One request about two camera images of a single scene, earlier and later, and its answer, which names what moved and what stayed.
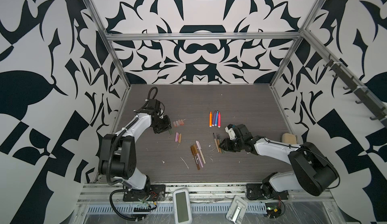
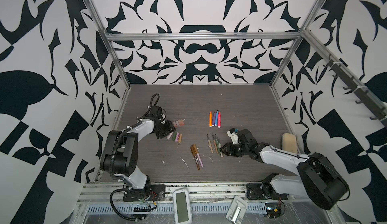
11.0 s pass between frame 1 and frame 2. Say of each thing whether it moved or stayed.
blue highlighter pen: stayed
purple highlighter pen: stayed
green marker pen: moved
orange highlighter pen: stayed
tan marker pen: moved
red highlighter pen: stayed
